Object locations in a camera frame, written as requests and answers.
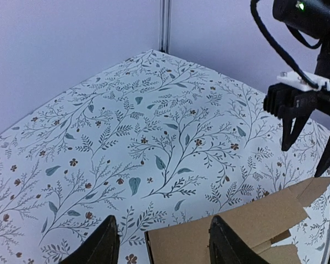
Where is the right robot arm white sleeve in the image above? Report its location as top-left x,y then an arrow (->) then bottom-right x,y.
272,0 -> 330,39

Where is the brown cardboard box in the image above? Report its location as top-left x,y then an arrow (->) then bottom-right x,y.
145,177 -> 330,263

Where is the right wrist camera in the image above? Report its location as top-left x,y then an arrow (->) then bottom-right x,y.
263,71 -> 326,119

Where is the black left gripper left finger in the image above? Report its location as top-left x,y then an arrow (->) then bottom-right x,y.
59,215 -> 120,264

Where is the floral patterned table mat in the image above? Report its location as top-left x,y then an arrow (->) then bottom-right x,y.
0,50 -> 330,263

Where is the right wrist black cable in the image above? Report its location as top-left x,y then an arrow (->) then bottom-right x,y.
249,0 -> 322,91

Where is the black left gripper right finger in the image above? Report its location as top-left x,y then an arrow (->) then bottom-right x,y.
208,215 -> 268,264

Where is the right aluminium frame post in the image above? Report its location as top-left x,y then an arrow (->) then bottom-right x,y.
158,0 -> 172,54

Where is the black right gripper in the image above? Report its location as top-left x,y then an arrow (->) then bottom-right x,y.
280,36 -> 330,178

